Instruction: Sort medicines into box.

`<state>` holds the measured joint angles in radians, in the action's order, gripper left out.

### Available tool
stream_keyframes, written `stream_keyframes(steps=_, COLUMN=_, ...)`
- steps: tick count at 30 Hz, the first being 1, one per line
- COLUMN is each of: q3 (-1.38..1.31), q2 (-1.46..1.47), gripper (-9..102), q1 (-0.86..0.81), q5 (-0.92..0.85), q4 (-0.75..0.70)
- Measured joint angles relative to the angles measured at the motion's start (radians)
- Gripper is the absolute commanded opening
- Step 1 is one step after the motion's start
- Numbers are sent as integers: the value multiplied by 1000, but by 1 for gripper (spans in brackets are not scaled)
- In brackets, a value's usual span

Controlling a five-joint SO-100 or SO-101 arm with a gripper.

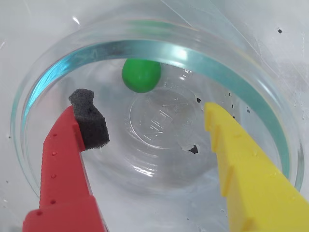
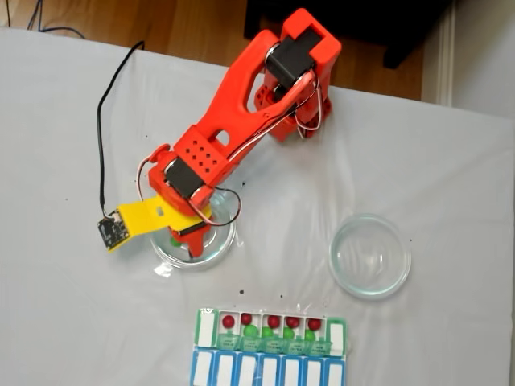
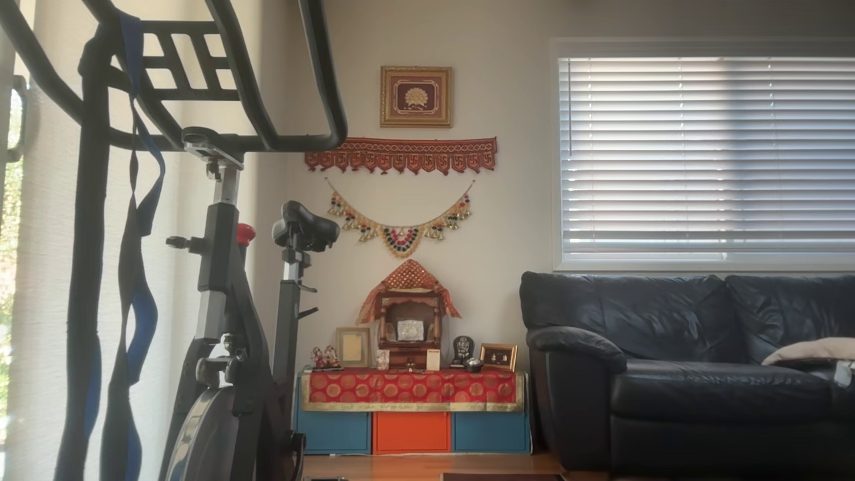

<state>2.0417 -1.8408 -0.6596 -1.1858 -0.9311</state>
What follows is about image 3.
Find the small white card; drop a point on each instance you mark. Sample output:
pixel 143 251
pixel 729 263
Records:
pixel 433 360

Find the white sheer curtain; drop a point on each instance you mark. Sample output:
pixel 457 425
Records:
pixel 47 267

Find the dark idol statue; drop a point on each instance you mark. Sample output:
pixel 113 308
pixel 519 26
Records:
pixel 462 349

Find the red gold patterned cloth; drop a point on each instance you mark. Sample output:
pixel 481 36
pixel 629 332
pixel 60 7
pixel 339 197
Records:
pixel 411 389

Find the wooden shrine with canopy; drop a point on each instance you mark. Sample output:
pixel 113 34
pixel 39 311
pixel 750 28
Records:
pixel 409 280

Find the dark floor rug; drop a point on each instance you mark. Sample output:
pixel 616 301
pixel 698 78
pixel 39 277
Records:
pixel 501 477

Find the small colourful figurines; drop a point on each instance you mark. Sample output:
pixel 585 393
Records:
pixel 326 359

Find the beaded garland wall hanging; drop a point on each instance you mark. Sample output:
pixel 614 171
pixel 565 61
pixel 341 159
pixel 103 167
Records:
pixel 399 239

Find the black exercise bike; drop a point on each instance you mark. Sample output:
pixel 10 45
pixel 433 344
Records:
pixel 227 321

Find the gold framed wall picture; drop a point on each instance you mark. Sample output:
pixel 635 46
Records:
pixel 415 97

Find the white window frame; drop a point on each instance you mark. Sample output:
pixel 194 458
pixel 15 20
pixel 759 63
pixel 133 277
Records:
pixel 555 153

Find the blue storage bin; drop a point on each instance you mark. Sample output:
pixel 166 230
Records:
pixel 334 433
pixel 491 432

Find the small black bowl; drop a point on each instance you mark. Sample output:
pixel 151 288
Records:
pixel 473 365

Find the gold photo frame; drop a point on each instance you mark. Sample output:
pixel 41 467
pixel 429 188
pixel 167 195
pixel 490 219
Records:
pixel 352 347

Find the white window blinds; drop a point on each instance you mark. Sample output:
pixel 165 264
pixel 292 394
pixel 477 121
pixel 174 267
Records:
pixel 708 153

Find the small gold framed picture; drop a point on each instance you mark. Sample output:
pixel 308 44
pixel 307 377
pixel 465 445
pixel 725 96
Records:
pixel 498 357

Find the small decorated ornament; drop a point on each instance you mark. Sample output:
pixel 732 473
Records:
pixel 383 359

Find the black leather sofa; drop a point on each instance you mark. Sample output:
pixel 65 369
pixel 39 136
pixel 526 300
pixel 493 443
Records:
pixel 668 401

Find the red embroidered wall hanging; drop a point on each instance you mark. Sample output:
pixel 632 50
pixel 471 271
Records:
pixel 401 153

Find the beige cushion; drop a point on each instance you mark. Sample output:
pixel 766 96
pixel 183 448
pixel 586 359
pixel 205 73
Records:
pixel 815 349

